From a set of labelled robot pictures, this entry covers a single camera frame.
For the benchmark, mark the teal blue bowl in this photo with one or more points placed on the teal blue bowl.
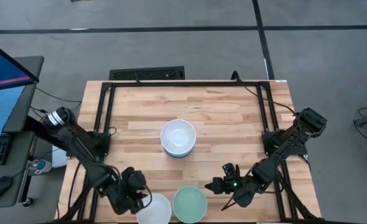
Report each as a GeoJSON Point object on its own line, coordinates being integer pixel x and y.
{"type": "Point", "coordinates": [178, 156]}

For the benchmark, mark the white bowl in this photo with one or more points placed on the white bowl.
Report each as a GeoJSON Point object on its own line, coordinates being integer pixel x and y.
{"type": "Point", "coordinates": [178, 137]}
{"type": "Point", "coordinates": [157, 211]}

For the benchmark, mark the mint green bowl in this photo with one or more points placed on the mint green bowl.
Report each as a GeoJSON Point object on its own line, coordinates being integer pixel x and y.
{"type": "Point", "coordinates": [189, 203]}

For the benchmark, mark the black desk caster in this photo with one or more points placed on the black desk caster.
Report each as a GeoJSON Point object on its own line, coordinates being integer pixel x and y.
{"type": "Point", "coordinates": [28, 202]}

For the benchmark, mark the black floor vent grille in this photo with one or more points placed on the black floor vent grille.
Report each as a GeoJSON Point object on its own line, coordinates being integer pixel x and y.
{"type": "Point", "coordinates": [146, 73]}

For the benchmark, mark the white label sticker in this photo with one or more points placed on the white label sticker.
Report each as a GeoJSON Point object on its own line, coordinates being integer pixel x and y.
{"type": "Point", "coordinates": [281, 81]}

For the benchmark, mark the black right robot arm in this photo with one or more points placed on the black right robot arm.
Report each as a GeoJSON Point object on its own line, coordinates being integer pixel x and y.
{"type": "Point", "coordinates": [290, 140]}

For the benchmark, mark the white box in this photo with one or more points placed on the white box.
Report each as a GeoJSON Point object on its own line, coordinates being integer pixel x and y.
{"type": "Point", "coordinates": [59, 157]}

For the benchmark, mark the white and blue cup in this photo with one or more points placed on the white and blue cup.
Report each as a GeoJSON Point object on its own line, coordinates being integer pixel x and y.
{"type": "Point", "coordinates": [43, 165]}

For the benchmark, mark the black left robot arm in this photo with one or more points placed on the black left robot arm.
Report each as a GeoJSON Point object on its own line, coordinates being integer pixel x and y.
{"type": "Point", "coordinates": [77, 143]}

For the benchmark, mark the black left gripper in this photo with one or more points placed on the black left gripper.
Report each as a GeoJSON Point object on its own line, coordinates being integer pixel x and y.
{"type": "Point", "coordinates": [129, 186]}

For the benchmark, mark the black metal table frame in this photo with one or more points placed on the black metal table frame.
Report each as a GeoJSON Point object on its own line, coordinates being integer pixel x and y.
{"type": "Point", "coordinates": [186, 84]}

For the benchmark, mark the computer monitor blue screen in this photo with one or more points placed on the computer monitor blue screen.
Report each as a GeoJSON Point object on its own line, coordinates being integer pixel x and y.
{"type": "Point", "coordinates": [0, 93]}

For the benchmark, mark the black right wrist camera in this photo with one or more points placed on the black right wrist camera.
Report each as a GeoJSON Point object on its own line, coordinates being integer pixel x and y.
{"type": "Point", "coordinates": [230, 170]}

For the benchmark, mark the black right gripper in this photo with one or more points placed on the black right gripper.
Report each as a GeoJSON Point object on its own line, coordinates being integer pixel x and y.
{"type": "Point", "coordinates": [247, 185]}

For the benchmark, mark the dark grey side desk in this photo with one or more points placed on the dark grey side desk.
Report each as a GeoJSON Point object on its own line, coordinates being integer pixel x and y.
{"type": "Point", "coordinates": [21, 118]}

